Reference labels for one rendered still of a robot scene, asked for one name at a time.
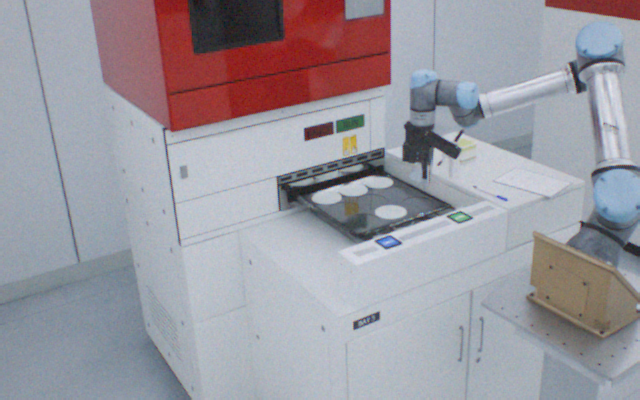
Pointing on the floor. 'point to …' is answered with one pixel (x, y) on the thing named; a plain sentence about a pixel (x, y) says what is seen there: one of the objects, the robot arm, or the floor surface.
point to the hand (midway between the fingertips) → (427, 186)
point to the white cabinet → (391, 338)
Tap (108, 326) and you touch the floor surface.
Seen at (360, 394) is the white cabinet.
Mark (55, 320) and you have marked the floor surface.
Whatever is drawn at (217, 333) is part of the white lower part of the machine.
